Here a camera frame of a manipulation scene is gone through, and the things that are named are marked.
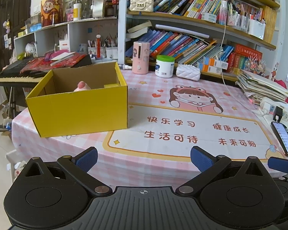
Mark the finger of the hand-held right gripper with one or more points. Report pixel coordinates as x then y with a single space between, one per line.
279 164

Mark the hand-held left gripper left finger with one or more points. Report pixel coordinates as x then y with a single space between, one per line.
87 159

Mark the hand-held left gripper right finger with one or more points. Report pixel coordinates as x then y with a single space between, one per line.
201 159

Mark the yellow cardboard box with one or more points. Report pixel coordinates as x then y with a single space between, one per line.
79 112

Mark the pink plush pig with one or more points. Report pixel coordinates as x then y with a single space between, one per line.
81 86

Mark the black smartphone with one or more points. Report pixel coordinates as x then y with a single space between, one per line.
284 137

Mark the white power strip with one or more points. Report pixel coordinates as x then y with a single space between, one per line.
268 105

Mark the stack of paper booklets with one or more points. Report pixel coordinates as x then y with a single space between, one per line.
261 86

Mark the red cloth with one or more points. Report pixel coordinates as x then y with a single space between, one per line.
282 83

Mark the white quilted pouch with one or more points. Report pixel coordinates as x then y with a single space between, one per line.
188 73

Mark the red reindeer ornament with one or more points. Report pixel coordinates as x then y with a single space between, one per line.
274 73

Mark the black keyboard stand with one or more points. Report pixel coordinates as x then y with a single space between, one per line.
13 100

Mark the white jar green lid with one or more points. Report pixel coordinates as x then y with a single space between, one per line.
165 68

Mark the pile of red packets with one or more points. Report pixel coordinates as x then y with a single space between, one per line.
69 61

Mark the small clear spray bottle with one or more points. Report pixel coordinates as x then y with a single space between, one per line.
124 66

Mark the colourful flower ornament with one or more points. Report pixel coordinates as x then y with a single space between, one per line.
254 64

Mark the white booklet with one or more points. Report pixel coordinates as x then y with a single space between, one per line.
62 55

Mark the red tassel ornament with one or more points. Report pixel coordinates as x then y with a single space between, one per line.
98 50

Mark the black electronic keyboard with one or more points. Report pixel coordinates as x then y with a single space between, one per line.
9 75

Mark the row of colourful books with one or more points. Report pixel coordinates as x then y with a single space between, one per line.
182 45

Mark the red boxed dictionary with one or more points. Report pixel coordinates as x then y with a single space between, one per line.
248 51

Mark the white cubby shelf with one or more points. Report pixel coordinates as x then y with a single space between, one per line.
45 36

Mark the white wooden bookshelf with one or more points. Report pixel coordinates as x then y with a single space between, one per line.
122 28

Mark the white pen organizer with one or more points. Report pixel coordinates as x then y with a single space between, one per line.
255 30

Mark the row of yellow books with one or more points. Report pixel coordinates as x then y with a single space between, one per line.
270 24

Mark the white bottle yellow label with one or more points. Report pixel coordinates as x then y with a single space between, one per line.
77 13

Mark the pastel tall bottle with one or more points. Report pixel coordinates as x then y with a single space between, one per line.
222 12

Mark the fortune god paper decoration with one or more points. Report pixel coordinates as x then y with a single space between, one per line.
50 12

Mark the white ribbon holder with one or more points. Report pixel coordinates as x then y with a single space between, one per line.
98 7

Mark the row of thin books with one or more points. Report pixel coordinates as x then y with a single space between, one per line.
194 2

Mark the cream quilted handbag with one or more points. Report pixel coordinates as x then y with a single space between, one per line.
141 3

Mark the dark wooden door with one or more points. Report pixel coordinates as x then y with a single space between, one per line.
12 9

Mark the white light switch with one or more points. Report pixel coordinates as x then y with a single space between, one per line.
37 9

